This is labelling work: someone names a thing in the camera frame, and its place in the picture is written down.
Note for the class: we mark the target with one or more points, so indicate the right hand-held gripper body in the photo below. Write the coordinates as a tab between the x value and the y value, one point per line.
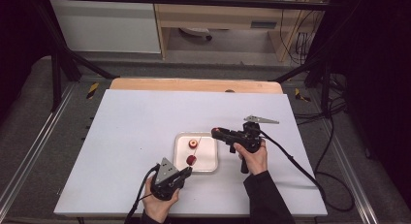
247	136

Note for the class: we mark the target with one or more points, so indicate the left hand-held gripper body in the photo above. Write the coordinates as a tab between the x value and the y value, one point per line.
164	185

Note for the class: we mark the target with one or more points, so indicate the white square tray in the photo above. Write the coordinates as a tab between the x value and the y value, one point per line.
206	156

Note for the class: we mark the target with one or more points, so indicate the thin wooden skewer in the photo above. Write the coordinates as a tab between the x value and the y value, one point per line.
197	146

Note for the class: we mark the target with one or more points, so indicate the person's left hand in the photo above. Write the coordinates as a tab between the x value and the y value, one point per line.
158	206

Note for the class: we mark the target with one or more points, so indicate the person's right hand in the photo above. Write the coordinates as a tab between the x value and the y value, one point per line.
255	159

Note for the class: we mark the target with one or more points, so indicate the wooden table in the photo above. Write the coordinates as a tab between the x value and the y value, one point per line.
181	84

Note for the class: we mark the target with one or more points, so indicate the yellow black floor tape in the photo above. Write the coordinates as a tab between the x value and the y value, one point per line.
93	90
301	95

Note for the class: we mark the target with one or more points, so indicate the white table cover board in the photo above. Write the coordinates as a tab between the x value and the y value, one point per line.
129	120

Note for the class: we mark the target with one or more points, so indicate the office chair base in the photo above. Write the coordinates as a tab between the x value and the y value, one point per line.
197	31

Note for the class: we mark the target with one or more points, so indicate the light wooden desk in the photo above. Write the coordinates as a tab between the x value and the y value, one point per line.
210	18

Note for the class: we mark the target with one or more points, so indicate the black curtain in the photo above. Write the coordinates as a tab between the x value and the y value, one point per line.
16	39
381	88

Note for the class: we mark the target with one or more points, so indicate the white cabinet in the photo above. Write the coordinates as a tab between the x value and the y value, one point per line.
106	26

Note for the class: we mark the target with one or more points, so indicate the aluminium floor rail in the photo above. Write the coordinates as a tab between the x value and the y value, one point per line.
35	153
352	175

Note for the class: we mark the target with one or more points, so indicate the black metal frame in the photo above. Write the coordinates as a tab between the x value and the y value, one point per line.
194	0

